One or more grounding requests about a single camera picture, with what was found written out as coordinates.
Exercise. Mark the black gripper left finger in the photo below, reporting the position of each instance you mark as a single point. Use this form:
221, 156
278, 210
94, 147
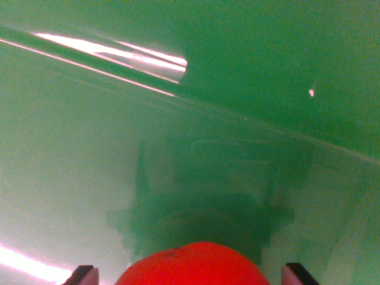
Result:
83, 276

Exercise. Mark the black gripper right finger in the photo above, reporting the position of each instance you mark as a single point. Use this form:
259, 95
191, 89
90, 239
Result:
297, 274

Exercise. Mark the orange fruit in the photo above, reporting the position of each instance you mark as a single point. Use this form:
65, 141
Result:
193, 265

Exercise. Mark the green plastic bin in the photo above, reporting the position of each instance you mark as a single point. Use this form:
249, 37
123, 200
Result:
74, 163

